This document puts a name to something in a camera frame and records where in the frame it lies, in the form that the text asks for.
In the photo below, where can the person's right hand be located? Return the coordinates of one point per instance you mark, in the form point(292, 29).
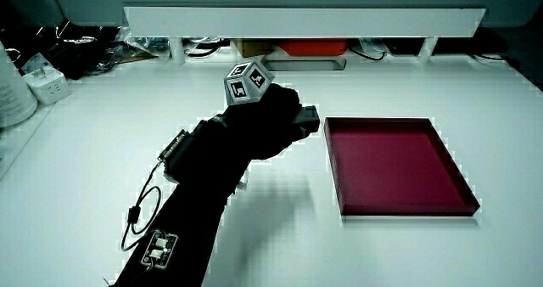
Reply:
point(263, 125)

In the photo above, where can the grey charger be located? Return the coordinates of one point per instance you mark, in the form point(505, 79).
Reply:
point(309, 118)

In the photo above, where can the person's right forearm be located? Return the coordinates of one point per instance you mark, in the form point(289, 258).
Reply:
point(199, 202)

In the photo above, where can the white desk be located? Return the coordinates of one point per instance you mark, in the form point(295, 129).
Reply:
point(382, 253)

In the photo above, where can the flat grey stand base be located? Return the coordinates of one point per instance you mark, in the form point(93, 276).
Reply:
point(305, 63)

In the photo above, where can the brown cardboard box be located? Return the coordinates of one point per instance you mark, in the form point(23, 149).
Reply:
point(253, 48)

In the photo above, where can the orange box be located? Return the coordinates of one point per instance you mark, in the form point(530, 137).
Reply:
point(313, 47)

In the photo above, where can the white riser shelf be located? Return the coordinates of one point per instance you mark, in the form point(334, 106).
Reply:
point(297, 21)

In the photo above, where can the dark red tray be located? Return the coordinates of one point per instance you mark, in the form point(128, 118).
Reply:
point(394, 168)

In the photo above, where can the clear plastic bag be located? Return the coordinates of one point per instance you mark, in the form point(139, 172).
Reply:
point(142, 45)

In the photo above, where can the small circuit board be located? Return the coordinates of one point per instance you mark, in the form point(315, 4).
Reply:
point(160, 249)

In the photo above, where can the white plug adapter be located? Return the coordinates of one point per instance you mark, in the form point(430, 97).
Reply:
point(47, 86)

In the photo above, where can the white cylindrical container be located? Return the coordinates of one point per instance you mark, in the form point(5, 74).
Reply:
point(12, 96)

